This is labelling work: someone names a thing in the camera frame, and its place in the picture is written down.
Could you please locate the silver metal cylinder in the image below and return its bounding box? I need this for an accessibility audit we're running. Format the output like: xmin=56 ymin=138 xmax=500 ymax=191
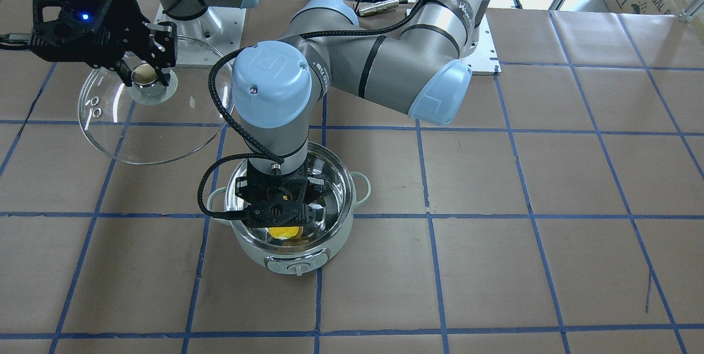
xmin=357 ymin=0 xmax=400 ymax=18

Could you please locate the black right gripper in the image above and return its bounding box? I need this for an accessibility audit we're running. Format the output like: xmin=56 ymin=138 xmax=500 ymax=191
xmin=29 ymin=0 xmax=177 ymax=87

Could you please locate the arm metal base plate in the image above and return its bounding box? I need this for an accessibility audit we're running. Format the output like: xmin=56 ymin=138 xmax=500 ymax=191
xmin=155 ymin=6 xmax=248 ymax=68
xmin=460 ymin=14 xmax=502 ymax=76

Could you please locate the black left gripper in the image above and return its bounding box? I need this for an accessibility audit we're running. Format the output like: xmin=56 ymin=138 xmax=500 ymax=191
xmin=234 ymin=170 xmax=326 ymax=228

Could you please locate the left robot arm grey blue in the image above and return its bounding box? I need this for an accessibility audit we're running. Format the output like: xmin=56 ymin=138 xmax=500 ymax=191
xmin=201 ymin=0 xmax=489 ymax=227

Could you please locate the brown paper table mat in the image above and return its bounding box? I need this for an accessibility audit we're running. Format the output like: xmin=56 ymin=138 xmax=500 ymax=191
xmin=2 ymin=10 xmax=703 ymax=353

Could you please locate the glass pot lid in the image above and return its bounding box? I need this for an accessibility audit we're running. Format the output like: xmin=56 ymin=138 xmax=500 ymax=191
xmin=78 ymin=36 xmax=226 ymax=164

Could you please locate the white electric cooking pot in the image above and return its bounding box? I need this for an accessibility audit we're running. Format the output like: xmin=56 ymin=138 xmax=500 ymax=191
xmin=207 ymin=142 xmax=362 ymax=276

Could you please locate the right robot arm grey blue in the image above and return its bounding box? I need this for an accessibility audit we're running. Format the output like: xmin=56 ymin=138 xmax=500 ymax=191
xmin=18 ymin=0 xmax=259 ymax=86

